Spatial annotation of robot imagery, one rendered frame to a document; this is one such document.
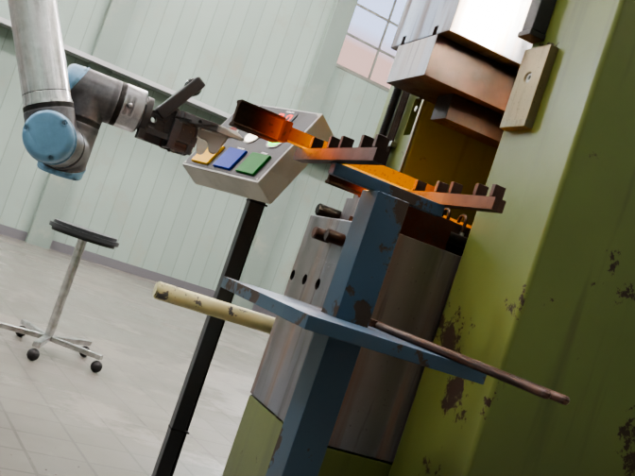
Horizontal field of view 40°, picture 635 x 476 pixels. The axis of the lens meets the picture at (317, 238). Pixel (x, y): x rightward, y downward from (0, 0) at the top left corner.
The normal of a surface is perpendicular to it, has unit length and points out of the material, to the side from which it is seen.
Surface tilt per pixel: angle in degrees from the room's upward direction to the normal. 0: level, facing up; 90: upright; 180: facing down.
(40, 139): 94
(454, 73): 90
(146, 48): 90
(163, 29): 90
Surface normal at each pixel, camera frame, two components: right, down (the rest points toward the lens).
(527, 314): 0.34, 0.07
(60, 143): 0.12, 0.07
